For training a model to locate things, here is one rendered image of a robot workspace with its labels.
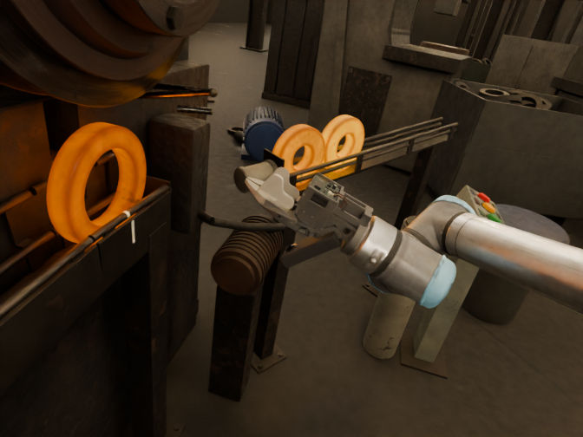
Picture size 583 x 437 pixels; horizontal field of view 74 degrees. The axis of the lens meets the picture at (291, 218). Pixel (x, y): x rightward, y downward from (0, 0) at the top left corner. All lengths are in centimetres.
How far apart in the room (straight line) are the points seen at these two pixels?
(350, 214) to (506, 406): 108
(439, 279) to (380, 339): 78
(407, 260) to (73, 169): 49
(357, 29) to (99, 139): 274
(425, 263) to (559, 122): 213
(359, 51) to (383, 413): 251
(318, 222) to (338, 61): 264
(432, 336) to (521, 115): 152
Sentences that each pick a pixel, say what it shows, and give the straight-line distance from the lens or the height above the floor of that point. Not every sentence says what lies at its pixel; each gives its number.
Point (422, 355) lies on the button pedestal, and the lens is 152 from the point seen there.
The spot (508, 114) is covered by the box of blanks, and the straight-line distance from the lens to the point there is 254.
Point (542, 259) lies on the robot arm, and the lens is 67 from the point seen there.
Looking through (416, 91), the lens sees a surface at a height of 62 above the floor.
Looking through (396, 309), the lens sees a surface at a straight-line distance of 132.
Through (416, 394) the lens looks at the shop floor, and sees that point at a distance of 143.
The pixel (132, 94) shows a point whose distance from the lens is 59.
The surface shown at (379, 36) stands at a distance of 313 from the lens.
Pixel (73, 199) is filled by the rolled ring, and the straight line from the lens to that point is 57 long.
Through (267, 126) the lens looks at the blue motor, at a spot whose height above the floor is 31.
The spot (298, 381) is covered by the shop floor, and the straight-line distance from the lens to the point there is 133.
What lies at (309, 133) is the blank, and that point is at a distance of 95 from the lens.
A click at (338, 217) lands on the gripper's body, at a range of 64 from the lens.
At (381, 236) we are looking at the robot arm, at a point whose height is 73.
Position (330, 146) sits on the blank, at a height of 73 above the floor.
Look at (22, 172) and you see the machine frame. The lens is 61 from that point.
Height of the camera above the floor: 103
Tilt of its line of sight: 29 degrees down
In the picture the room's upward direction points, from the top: 10 degrees clockwise
